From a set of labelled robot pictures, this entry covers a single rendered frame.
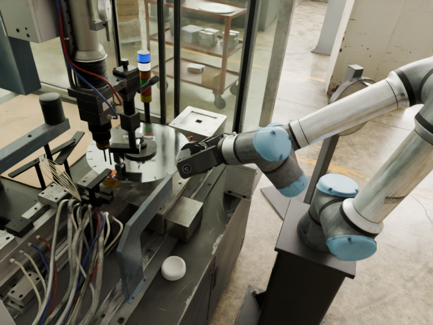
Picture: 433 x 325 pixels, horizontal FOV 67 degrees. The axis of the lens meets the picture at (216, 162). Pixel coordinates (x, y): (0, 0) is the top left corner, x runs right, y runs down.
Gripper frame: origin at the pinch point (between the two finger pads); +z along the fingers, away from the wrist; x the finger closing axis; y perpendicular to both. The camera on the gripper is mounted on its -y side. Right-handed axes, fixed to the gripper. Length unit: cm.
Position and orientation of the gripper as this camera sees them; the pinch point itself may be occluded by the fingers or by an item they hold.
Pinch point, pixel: (178, 160)
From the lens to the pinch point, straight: 95.0
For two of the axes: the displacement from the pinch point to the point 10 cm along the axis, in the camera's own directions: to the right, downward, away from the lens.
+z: -6.6, 0.8, 7.4
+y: 6.6, -4.0, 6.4
